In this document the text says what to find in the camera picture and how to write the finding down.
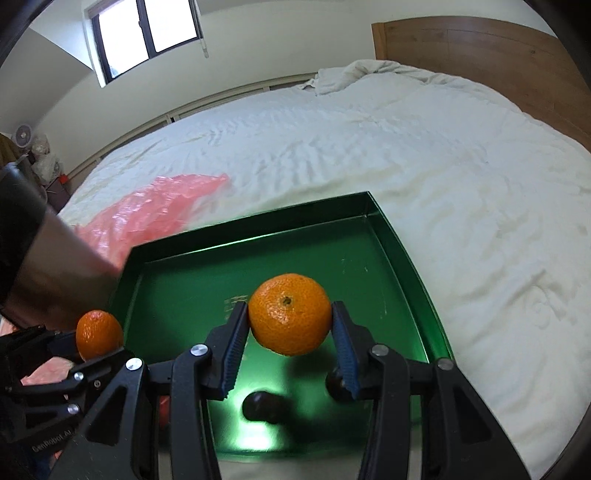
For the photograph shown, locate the dark purple plum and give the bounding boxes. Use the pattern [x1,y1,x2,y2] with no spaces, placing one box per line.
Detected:
[324,369,347,400]
[242,390,283,423]

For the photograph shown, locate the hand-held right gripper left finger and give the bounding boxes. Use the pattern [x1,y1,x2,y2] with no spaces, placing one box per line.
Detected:
[48,302,250,480]

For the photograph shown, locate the crumpled white blanket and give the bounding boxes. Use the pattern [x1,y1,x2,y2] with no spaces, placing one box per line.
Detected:
[298,60,462,95]

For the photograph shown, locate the orange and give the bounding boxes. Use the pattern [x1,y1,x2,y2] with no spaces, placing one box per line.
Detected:
[248,273,333,356]
[76,309,125,361]

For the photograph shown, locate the white bed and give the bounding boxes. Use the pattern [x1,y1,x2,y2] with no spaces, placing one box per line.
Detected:
[58,60,591,480]

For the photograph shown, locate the dark framed window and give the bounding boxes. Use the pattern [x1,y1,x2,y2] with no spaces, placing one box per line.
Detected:
[83,0,204,88]

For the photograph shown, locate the green tray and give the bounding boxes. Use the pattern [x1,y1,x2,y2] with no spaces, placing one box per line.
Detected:
[108,191,455,462]

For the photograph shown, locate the white hanging plastic bags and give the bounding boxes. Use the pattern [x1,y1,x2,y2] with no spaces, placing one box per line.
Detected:
[30,134,63,185]

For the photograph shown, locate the grey bin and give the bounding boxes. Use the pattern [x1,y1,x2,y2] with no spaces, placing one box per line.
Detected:
[44,175,72,213]

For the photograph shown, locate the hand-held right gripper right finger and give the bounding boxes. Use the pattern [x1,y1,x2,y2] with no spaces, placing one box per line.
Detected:
[330,301,534,480]

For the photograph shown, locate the wooden headboard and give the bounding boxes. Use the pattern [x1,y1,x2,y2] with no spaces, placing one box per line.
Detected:
[372,16,591,153]

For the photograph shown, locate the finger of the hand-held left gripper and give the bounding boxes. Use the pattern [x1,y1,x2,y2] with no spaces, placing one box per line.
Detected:
[0,325,81,370]
[7,347,132,418]

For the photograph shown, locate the black and steel electric kettle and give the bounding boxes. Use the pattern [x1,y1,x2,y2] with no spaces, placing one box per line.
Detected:
[0,164,122,330]

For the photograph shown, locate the pink plastic sheet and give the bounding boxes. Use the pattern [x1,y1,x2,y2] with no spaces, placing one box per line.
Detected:
[0,173,232,388]

